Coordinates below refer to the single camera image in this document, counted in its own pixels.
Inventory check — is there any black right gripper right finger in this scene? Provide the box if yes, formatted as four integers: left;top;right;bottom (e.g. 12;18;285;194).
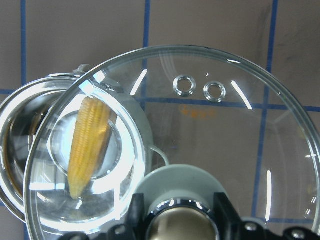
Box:
213;192;263;240

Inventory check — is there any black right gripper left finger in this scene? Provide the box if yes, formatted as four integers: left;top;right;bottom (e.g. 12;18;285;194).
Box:
107;193;148;240

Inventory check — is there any yellow corn cob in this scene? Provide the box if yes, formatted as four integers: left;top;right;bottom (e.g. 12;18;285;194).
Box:
67;97;111;200

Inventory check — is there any glass pot lid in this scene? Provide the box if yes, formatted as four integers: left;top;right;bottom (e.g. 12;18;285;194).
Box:
23;44;320;240

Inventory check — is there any white steel cooking pot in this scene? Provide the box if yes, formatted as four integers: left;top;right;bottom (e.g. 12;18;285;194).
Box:
0;64;164;240

